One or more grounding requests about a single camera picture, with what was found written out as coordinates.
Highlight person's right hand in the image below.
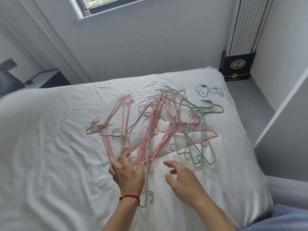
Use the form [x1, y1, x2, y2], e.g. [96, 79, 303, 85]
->
[164, 160, 210, 208]

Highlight person's left hand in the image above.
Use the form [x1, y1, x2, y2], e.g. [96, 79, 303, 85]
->
[109, 151, 145, 198]

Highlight person's left forearm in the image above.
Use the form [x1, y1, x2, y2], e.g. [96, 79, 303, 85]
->
[100, 196, 141, 231]

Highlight person's right forearm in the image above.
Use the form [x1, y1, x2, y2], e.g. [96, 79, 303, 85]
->
[188, 200, 246, 231]

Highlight pile of pink green hangers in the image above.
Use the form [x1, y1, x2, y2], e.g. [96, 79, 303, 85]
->
[85, 86, 225, 208]

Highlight white bedsheet with dog print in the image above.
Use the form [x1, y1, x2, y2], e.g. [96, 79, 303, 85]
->
[0, 67, 275, 231]

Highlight dark side cabinet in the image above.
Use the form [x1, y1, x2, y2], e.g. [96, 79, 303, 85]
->
[39, 70, 72, 89]

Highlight person's blue jeans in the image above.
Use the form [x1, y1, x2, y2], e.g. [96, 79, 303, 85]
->
[245, 203, 308, 231]

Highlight black box with gold emblem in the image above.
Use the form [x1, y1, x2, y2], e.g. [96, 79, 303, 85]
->
[219, 50, 256, 81]

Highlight red string bracelet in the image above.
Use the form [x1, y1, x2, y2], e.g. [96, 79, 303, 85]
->
[119, 194, 140, 207]

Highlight grey bed frame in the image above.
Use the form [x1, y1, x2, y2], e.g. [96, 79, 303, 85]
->
[264, 175, 308, 208]

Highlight black cable with plug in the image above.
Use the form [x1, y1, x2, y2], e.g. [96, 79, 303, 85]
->
[24, 69, 59, 85]

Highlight window with grey frame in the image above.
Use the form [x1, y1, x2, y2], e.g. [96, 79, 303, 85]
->
[68, 0, 238, 21]

